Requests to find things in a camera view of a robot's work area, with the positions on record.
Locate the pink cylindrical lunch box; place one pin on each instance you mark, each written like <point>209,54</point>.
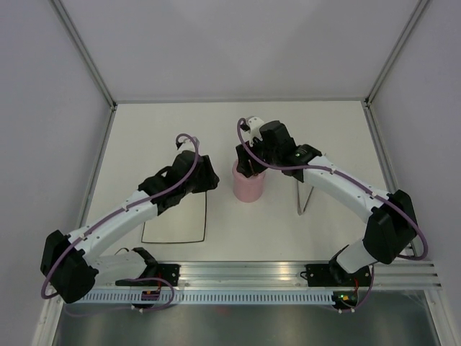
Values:
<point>247,190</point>

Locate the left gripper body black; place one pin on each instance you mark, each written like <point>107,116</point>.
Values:
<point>204,179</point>

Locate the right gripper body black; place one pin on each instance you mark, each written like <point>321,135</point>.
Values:
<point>245,156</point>

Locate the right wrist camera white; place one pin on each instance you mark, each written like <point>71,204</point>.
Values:
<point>252,128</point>

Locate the left aluminium frame post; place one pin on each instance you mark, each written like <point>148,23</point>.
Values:
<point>72,32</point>

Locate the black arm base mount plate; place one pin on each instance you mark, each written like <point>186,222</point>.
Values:
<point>156,276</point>

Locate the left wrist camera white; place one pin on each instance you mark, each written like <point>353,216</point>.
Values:
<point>188,144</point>

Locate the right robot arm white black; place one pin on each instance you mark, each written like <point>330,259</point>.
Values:
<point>390,219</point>

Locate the steel food tongs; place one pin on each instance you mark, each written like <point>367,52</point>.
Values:
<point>303,196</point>

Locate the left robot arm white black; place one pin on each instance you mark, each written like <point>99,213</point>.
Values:
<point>74,263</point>

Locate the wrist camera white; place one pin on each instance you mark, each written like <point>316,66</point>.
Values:
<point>188,144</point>
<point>252,128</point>

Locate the white slotted cable duct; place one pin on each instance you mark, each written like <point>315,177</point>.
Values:
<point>219,297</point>

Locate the aluminium frame post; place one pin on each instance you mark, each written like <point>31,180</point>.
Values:
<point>404,36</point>
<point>72,32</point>

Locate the white square plate black rim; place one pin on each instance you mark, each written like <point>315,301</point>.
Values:
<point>181,224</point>

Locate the right aluminium frame post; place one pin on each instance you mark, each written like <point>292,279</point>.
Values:
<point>404,36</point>

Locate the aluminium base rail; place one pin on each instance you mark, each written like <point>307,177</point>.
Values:
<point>401,275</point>

